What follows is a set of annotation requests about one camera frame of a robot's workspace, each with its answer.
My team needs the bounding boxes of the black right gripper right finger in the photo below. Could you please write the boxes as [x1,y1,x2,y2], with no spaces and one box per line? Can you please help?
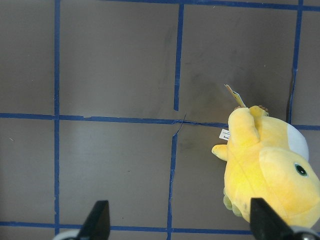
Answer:
[250,198,294,240]

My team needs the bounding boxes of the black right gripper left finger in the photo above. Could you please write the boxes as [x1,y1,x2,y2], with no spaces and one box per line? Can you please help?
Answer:
[77,200,110,240]

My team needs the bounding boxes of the yellow plush toy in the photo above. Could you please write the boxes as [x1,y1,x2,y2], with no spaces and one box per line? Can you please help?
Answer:
[211,91,320,228]

